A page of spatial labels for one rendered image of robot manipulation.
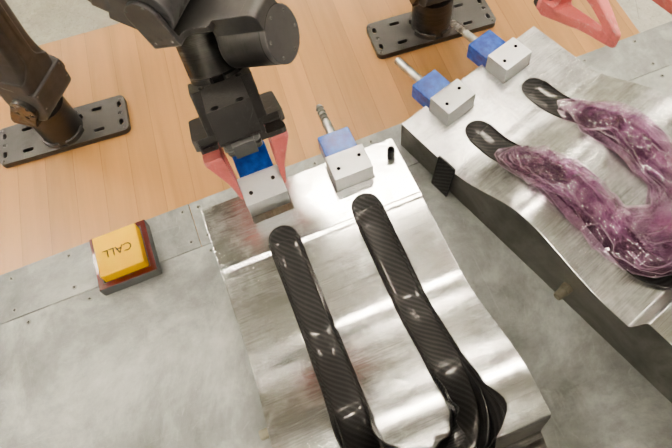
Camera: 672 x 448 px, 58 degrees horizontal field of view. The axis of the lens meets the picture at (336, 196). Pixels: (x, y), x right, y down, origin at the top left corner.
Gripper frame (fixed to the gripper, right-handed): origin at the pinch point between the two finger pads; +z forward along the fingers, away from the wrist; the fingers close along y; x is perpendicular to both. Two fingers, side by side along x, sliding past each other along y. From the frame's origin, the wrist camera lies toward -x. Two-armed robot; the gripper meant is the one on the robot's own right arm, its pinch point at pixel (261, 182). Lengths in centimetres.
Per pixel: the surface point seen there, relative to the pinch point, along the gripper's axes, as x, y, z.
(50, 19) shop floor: 177, -51, 1
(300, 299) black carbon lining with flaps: -8.7, -0.7, 11.5
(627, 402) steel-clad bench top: -24.4, 29.8, 31.0
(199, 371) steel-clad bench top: -5.4, -15.7, 18.6
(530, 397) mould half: -28.2, 16.6, 17.4
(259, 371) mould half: -14.3, -7.6, 14.0
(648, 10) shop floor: 104, 137, 48
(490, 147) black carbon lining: 2.3, 30.0, 8.8
